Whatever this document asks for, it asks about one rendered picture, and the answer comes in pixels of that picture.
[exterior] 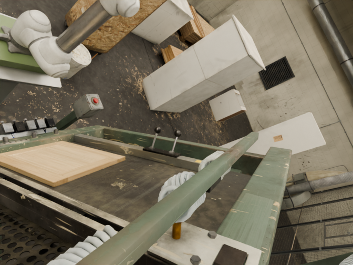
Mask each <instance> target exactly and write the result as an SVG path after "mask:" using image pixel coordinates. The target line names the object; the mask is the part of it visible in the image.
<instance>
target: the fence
mask: <svg viewBox="0 0 353 265"><path fill-rule="evenodd" d="M74 141H75V142H80V143H83V144H87V145H91V146H95V147H100V148H104V149H108V150H112V151H116V152H121V153H124V154H128V155H132V156H136V157H141V158H145V159H149V160H153V161H158V162H162V163H165V164H169V165H173V166H177V167H182V168H186V169H190V170H194V171H199V169H198V167H199V165H200V162H195V161H197V160H199V159H194V158H190V157H185V156H179V157H178V158H174V157H169V156H165V155H160V154H156V153H152V152H148V151H143V147H139V146H134V145H129V144H124V143H121V142H116V141H112V140H107V139H102V138H97V137H93V136H88V135H83V134H77V135H74ZM200 161H202V160H200Z"/></svg>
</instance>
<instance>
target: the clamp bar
mask: <svg viewBox="0 0 353 265"><path fill-rule="evenodd" d="M194 175H195V174H194V173H193V172H187V171H184V172H183V173H178V174H177V175H174V176H173V177H171V178H169V179H168V180H167V181H166V182H165V183H164V185H163V186H162V188H161V190H162V189H163V188H164V187H165V186H167V185H168V186H170V185H176V187H179V186H180V185H182V184H183V183H184V181H185V180H186V181H187V180H188V179H190V178H191V177H192V176H194ZM179 180H180V184H179ZM160 192H161V191H160ZM0 204H2V205H3V206H5V207H7V208H9V209H10V210H12V211H14V212H16V213H18V214H19V215H21V216H23V217H25V218H26V219H28V220H30V221H32V222H34V223H35V224H37V225H39V226H41V227H42V228H44V229H46V230H48V231H50V232H51V233H53V234H55V235H57V236H58V237H60V238H62V239H64V240H66V241H67V242H69V243H71V244H73V245H74V246H75V245H76V244H77V243H78V242H84V240H85V239H86V238H87V237H88V236H92V237H93V235H94V234H95V233H96V231H97V230H99V231H103V229H104V227H105V226H106V225H110V226H111V227H112V228H114V230H115V231H116V233H118V232H119V231H120V230H122V229H123V228H124V227H126V226H127V225H128V224H130V223H129V222H127V221H125V220H122V219H120V218H118V217H115V216H113V215H111V214H108V213H106V212H104V211H101V210H99V209H96V208H94V207H92V206H89V205H87V204H85V203H82V202H80V201H78V200H75V199H73V198H71V197H68V196H65V195H63V194H61V193H58V192H56V191H54V190H51V189H49V188H47V187H44V186H42V185H40V184H37V183H35V182H33V181H30V180H28V179H26V178H23V177H21V176H18V175H16V174H14V173H11V172H9V171H7V170H4V169H2V168H0ZM224 244H226V245H228V246H231V247H234V248H237V249H239V250H242V251H245V252H247V256H246V257H247V260H246V263H245V265H258V263H259V260H260V257H261V253H262V251H261V250H259V249H256V248H253V247H251V246H249V245H246V244H244V243H241V242H238V241H235V240H233V239H230V238H227V237H224V236H221V235H218V234H217V233H216V232H215V231H207V230H205V229H202V228H199V227H197V226H194V225H191V224H189V223H186V222H177V223H174V224H173V225H172V226H171V227H170V228H169V229H168V230H167V231H166V232H165V233H164V234H163V235H162V236H161V237H160V238H159V239H158V240H157V241H156V242H155V243H154V244H153V245H152V246H151V247H150V248H149V249H148V250H147V251H146V252H145V253H144V254H143V255H142V256H141V257H140V258H139V259H138V260H137V261H136V262H135V263H134V264H133V265H213V264H214V261H215V259H216V257H217V255H218V254H219V252H220V250H221V248H222V247H223V245H224Z"/></svg>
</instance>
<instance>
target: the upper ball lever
mask: <svg viewBox="0 0 353 265"><path fill-rule="evenodd" d="M174 135H175V136H176V138H175V141H174V144H173V147H172V151H169V154H174V153H175V152H174V148H175V144H176V142H177V138H178V137H180V136H181V135H182V133H181V131H180V130H176V131H175V132H174Z"/></svg>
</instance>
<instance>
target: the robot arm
mask: <svg viewBox="0 0 353 265"><path fill-rule="evenodd" d="M139 8H140V1H139V0H96V1H95V2H94V3H93V4H92V5H91V6H90V7H89V8H88V9H87V10H86V11H85V12H84V13H83V14H82V15H81V16H80V17H78V18H77V19H76V20H75V21H74V22H73V23H72V24H71V25H70V26H69V27H68V28H67V29H66V30H65V31H64V32H63V33H62V34H61V35H60V36H59V37H53V36H52V33H51V24H50V21H49V19H48V18H47V16H46V15H45V14H44V13H42V12H40V11H38V10H31V11H26V12H24V13H22V14H21V15H20V16H19V17H18V19H17V20H16V21H15V23H14V25H13V27H12V28H9V27H6V26H2V27H1V30H2V31H3V34H0V39H1V40H4V41H6V42H7V46H8V51H9V52H10V53H18V54H24V55H31V56H33V58H34V59H35V61H36V62H37V64H38V65H39V66H40V68H41V69H42V70H43V71H44V72H45V73H46V74H47V75H49V76H50V77H53V78H59V77H63V76H65V75H67V74H68V72H69V69H70V65H69V63H70V60H71V58H72V51H73V50H74V49H75V48H76V47H77V46H79V45H80V44H81V43H82V42H83V41H84V40H85V39H87V38H88V37H89V36H90V35H91V34H92V33H93V32H95V31H96V30H97V29H98V28H99V27H101V26H102V25H103V24H104V23H105V22H106V21H107V20H109V19H110V18H111V17H112V16H118V15H121V16H123V17H131V16H133V15H135V14H136V13H137V12H138V10H139Z"/></svg>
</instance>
